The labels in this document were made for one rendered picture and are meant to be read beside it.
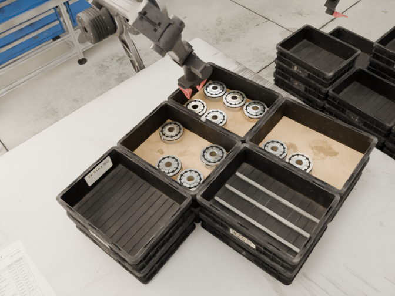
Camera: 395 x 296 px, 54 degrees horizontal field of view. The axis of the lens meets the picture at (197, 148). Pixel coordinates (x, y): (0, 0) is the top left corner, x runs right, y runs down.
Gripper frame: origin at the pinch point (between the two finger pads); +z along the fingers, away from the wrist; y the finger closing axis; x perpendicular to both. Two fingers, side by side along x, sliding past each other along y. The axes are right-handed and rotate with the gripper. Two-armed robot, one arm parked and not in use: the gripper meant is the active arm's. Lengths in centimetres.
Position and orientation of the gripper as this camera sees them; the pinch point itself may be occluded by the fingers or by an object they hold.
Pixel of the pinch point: (193, 93)
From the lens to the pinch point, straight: 165.4
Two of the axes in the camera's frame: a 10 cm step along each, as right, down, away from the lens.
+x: -7.0, -5.3, 4.7
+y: 7.1, -5.9, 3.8
